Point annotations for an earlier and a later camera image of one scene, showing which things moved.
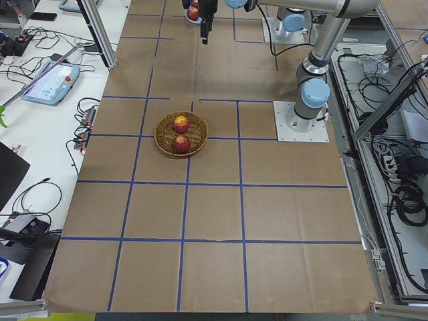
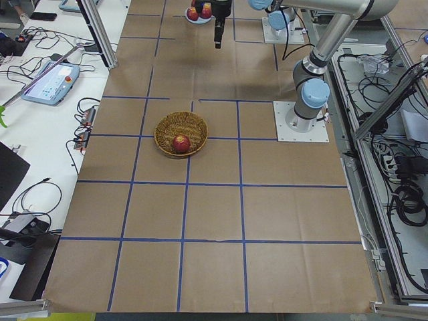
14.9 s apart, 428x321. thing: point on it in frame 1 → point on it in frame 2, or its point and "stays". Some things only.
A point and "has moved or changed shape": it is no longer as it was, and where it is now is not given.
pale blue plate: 199,20 stays
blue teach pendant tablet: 53,83 stays
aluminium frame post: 98,31 stays
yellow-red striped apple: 181,124 has moved or changed shape
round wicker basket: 164,134 stays
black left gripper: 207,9 → 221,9
